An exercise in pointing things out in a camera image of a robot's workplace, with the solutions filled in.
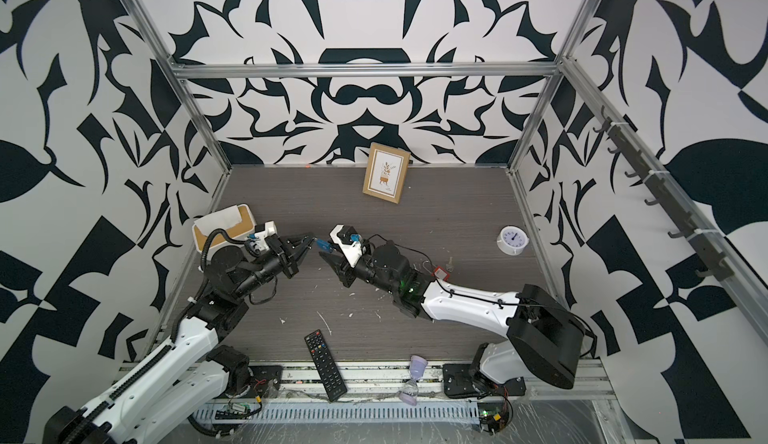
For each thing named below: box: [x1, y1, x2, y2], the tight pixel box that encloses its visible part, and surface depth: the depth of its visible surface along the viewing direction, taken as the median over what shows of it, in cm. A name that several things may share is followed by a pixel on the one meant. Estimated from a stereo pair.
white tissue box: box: [192, 204, 256, 256], surface depth 98 cm
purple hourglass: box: [398, 355, 428, 406], surface depth 75 cm
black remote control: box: [304, 329, 348, 402], surface depth 77 cm
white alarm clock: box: [496, 225, 530, 256], surface depth 99 cm
